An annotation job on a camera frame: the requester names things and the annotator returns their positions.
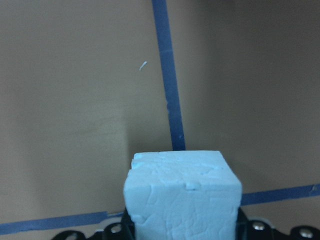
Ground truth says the light blue block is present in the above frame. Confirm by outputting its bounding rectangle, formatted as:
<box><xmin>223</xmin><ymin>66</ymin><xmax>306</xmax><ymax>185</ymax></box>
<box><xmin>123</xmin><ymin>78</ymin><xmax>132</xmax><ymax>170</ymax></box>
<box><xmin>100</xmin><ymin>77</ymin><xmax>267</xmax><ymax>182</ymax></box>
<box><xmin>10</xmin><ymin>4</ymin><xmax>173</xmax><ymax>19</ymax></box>
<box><xmin>123</xmin><ymin>150</ymin><xmax>242</xmax><ymax>240</ymax></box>

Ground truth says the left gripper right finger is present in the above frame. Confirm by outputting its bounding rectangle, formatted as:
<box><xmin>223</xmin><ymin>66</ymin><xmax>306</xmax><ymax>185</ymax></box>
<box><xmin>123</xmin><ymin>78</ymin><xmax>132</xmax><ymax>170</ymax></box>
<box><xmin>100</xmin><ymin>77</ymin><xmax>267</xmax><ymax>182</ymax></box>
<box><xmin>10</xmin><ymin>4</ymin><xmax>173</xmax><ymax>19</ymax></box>
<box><xmin>235</xmin><ymin>208</ymin><xmax>320</xmax><ymax>240</ymax></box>

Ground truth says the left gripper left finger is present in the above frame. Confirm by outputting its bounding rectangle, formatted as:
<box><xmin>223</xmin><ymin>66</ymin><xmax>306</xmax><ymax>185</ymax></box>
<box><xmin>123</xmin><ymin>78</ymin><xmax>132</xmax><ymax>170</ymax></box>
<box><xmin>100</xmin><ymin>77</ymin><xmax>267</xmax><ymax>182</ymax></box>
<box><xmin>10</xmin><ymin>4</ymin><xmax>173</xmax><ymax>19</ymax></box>
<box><xmin>51</xmin><ymin>212</ymin><xmax>135</xmax><ymax>240</ymax></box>

